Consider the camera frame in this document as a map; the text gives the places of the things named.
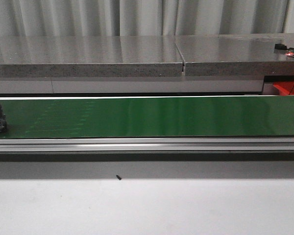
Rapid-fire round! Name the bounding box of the green conveyor belt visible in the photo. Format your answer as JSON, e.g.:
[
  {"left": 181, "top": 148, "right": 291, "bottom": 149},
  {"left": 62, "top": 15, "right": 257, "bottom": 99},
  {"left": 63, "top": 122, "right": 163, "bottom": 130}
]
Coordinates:
[{"left": 0, "top": 95, "right": 294, "bottom": 139}]

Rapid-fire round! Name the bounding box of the grey stone countertop slab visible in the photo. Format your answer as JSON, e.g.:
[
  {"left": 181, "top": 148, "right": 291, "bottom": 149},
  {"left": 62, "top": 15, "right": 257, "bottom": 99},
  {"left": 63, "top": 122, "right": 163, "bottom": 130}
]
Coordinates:
[{"left": 0, "top": 33, "right": 294, "bottom": 78}]

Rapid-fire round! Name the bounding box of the red plastic tray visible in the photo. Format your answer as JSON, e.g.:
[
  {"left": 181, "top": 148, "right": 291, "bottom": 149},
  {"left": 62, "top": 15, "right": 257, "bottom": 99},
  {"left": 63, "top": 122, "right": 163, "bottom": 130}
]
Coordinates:
[{"left": 273, "top": 82, "right": 294, "bottom": 96}]

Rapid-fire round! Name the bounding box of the small sensor circuit board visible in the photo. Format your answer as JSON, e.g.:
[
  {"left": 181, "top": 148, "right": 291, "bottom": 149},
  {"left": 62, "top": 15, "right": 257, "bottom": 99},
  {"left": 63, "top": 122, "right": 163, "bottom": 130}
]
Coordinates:
[{"left": 274, "top": 44, "right": 294, "bottom": 57}]

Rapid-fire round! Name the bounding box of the white pleated curtain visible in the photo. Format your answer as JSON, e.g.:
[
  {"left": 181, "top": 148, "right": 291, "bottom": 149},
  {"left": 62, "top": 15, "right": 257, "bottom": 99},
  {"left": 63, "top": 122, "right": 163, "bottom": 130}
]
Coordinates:
[{"left": 0, "top": 0, "right": 294, "bottom": 36}]

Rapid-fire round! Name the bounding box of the aluminium conveyor frame rail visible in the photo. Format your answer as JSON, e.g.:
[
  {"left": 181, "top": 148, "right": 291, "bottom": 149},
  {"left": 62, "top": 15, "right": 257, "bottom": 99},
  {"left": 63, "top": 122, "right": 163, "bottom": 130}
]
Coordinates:
[{"left": 0, "top": 137, "right": 294, "bottom": 152}]

